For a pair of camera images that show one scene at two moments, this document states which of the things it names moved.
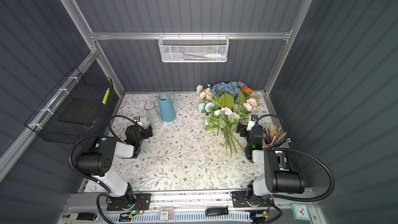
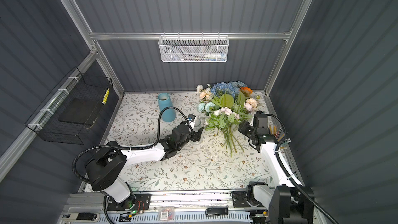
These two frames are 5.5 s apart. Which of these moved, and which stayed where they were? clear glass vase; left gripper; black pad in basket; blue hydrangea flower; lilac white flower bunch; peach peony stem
Moved: clear glass vase; left gripper
Stayed: peach peony stem; blue hydrangea flower; black pad in basket; lilac white flower bunch
